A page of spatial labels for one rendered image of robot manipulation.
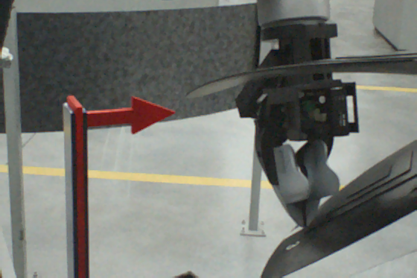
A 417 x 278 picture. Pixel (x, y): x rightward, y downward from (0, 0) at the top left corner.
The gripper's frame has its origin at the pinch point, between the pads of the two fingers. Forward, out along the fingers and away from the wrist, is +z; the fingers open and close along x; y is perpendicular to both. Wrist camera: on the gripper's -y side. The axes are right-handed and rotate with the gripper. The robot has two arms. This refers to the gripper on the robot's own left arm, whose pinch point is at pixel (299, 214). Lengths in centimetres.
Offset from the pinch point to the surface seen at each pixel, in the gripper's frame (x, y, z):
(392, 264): -2.9, 19.3, 1.3
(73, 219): -29.1, 23.6, -6.9
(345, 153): 179, -257, 25
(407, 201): 3.4, 14.0, -2.5
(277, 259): -4.8, 3.1, 3.6
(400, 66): -15.7, 38.1, -14.3
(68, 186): -29.1, 23.3, -8.8
